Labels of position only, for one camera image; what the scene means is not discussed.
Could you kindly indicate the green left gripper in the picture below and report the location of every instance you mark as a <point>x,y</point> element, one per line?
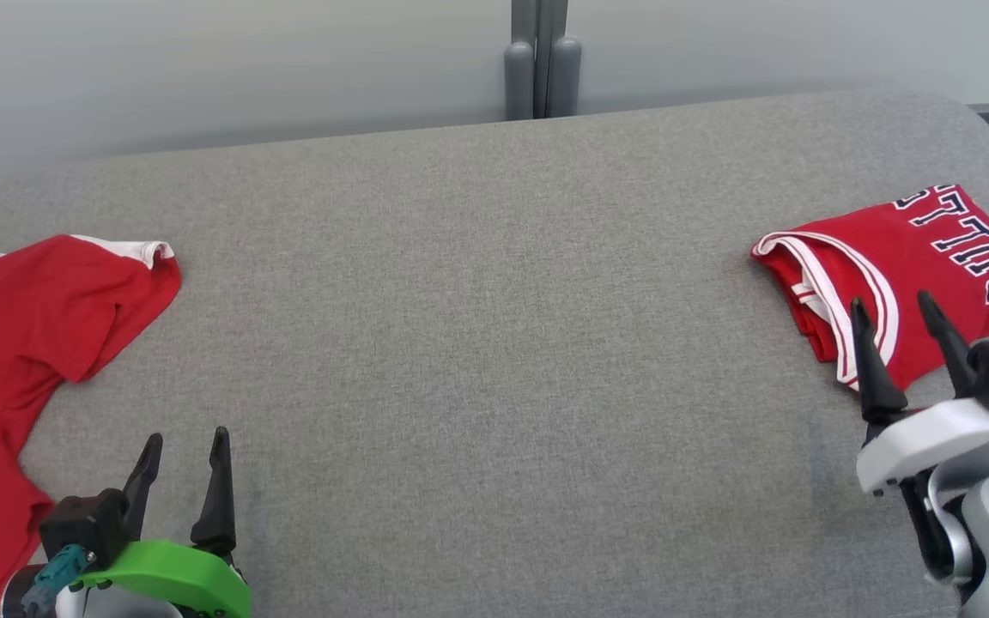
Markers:
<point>172,575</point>

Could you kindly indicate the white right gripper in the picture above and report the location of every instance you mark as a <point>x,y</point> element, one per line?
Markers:
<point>932,438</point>

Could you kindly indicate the red Bulls basketball jersey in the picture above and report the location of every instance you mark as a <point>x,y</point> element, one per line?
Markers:
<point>907,249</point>

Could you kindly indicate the red white-striped basketball shorts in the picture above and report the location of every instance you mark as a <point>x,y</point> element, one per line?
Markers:
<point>14,343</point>

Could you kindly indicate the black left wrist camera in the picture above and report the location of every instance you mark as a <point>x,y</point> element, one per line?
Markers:
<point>82,524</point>

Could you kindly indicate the teal left camera connector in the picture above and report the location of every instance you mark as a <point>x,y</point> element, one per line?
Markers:
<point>57,573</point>

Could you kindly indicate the grey partition joint post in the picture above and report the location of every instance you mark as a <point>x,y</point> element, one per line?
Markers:
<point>543,60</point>

